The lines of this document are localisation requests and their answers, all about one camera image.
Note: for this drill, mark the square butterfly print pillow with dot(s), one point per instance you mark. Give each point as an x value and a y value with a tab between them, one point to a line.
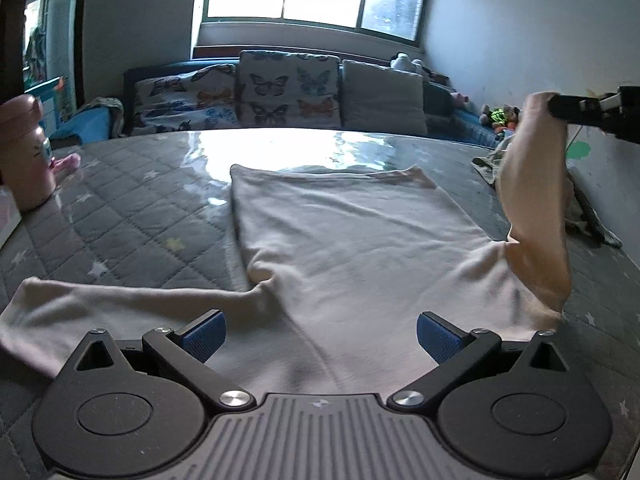
290	90

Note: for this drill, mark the blue storage box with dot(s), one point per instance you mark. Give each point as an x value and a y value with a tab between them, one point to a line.
54	102

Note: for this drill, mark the wide butterfly print pillow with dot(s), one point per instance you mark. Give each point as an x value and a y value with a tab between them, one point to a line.
185	95

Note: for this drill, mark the grey pillow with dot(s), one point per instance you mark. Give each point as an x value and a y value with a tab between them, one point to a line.
382	97

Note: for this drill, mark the white plush toy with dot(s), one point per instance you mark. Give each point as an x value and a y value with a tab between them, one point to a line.
404	62

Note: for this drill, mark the hanging clothes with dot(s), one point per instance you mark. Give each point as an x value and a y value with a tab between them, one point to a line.
36	50

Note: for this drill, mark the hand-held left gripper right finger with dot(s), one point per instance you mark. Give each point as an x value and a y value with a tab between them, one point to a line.
440	337

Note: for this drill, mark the dark wooden door frame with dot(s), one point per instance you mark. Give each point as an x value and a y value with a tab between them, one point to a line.
81	35

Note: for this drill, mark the dark blue sofa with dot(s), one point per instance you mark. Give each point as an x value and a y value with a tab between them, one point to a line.
465	122

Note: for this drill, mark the blue seat with blanket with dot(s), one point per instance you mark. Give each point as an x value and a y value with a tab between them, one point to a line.
90	122

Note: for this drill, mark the pink thermos bottle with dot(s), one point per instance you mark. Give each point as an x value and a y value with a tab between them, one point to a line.
25	160

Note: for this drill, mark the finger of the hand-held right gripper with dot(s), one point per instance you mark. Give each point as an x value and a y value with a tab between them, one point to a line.
575	107

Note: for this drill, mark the small plush toys cluster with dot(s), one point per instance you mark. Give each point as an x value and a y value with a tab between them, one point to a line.
500	116

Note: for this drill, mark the cream long-sleeve shirt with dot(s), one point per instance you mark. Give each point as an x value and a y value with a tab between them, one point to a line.
350	235

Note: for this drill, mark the pink plush toy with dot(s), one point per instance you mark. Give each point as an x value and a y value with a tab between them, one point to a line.
460	99

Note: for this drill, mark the patterned olive garment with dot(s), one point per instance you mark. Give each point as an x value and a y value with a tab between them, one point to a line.
585	210

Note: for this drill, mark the pink tissue pack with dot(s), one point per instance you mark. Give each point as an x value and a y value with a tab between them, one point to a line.
7	220

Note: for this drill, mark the flower wall sticker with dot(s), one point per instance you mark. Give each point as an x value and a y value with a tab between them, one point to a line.
579	150

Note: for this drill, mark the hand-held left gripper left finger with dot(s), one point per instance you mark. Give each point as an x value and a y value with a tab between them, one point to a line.
202	336

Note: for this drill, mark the grey quilted star table cover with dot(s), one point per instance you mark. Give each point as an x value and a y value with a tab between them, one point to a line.
125	220

